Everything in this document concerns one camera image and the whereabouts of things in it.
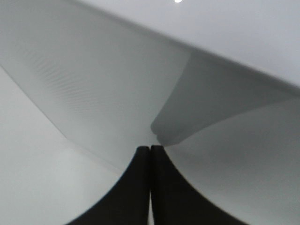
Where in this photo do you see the white microwave door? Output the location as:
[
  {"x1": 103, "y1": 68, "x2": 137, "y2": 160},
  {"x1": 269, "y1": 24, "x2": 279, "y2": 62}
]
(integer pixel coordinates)
[{"x1": 0, "y1": 0, "x2": 300, "y2": 166}]

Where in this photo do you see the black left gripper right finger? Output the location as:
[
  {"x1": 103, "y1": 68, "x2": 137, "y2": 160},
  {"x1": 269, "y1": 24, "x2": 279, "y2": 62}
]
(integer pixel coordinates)
[{"x1": 150, "y1": 145, "x2": 234, "y2": 225}]

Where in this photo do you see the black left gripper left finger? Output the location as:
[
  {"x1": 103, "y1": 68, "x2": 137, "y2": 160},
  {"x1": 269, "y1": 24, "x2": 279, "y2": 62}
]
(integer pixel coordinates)
[{"x1": 69, "y1": 146, "x2": 150, "y2": 225}]

